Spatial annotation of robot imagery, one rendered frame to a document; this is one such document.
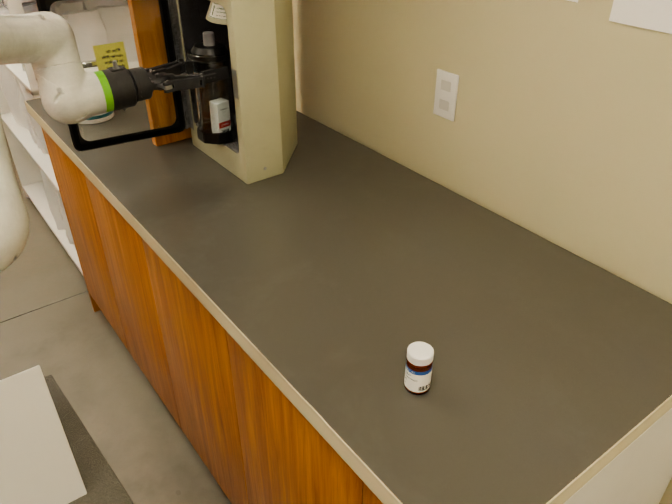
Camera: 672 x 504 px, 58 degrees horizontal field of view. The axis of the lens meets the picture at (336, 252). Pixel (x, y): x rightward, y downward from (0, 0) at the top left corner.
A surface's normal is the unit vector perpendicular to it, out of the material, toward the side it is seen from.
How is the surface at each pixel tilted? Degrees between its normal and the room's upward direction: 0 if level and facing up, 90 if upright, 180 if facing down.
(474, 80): 90
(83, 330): 0
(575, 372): 0
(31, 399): 90
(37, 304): 0
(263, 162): 90
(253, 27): 90
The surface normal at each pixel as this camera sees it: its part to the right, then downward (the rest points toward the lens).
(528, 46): -0.80, 0.33
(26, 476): 0.59, 0.45
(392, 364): 0.00, -0.83
